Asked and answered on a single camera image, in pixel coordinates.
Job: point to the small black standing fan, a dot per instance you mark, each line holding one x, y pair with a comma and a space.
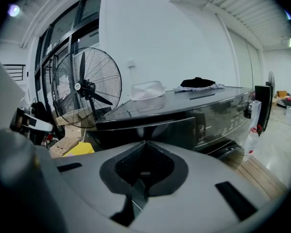
271, 78

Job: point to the black washing machine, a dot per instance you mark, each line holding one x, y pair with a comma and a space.
184, 115

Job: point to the white cloth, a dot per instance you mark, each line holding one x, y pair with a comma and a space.
217, 86

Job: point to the round ceiling lamp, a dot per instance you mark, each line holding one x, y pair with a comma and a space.
13, 10

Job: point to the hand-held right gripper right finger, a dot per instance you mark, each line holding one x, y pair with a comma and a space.
203, 186

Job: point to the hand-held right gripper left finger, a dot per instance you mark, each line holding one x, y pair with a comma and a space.
87, 186

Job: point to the yellow sofa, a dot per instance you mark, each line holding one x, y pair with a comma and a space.
288, 98

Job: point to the black garment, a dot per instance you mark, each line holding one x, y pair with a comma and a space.
197, 82

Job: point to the large black standing fan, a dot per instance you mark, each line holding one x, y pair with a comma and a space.
87, 86

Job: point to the clear plastic packet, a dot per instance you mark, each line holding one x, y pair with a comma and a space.
148, 91

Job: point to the yellow bag with white label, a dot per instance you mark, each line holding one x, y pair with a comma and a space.
80, 149

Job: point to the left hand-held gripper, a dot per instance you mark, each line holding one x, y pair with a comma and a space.
18, 122

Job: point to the wooden step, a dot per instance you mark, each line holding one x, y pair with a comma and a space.
262, 176

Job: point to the clear plastic bin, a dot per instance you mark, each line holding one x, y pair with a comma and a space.
256, 113

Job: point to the white wall socket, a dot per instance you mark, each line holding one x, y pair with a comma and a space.
131, 63

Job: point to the black railing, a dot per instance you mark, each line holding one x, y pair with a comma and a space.
14, 71

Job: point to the clear water bottle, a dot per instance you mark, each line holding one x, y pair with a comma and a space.
251, 144

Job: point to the black framed glass door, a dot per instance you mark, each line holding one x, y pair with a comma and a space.
63, 33

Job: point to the tall black cabinet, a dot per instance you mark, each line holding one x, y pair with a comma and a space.
264, 105

